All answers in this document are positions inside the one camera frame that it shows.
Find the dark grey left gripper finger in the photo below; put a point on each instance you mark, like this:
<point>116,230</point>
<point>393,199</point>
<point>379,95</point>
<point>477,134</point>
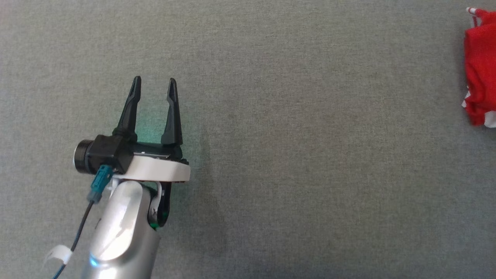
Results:
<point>130,108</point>
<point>172,116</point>

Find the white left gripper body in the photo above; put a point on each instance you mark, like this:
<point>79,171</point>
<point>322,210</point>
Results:
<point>159,168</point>

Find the red Bulls 23 jersey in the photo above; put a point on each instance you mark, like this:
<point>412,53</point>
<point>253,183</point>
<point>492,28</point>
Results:
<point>480,69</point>

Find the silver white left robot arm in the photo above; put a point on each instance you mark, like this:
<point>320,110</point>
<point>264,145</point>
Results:
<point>120,232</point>

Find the large grey sofa seat cushion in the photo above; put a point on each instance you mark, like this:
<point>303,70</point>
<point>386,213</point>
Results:
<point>310,174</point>

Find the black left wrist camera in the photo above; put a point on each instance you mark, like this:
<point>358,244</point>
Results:
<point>108,153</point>

